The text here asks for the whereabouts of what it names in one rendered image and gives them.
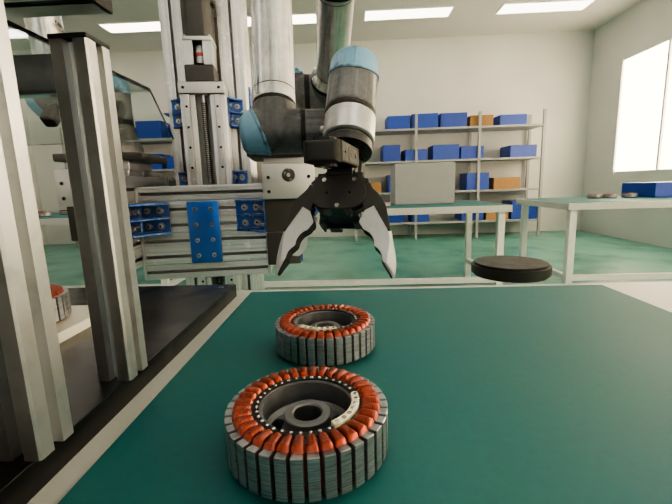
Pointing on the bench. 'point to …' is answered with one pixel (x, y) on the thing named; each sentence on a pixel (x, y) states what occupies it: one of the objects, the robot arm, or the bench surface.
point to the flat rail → (34, 76)
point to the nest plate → (79, 320)
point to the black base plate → (75, 377)
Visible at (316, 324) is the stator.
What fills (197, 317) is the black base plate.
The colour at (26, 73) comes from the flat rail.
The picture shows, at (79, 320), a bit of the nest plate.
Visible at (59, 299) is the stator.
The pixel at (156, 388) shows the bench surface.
